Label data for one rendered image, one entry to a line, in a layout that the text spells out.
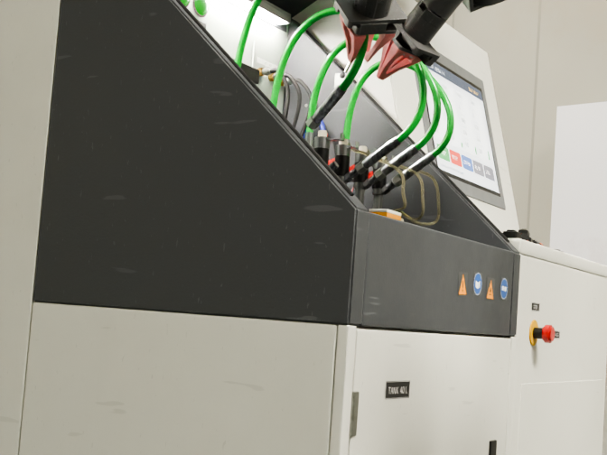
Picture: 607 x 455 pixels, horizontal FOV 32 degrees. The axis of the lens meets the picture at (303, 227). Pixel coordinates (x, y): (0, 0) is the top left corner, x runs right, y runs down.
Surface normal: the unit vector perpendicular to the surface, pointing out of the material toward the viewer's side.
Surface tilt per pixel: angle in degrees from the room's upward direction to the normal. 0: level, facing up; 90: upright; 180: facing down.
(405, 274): 90
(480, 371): 90
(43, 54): 90
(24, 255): 90
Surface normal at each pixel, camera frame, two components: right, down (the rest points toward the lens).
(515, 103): -0.70, -0.11
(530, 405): 0.87, 0.02
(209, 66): -0.50, -0.11
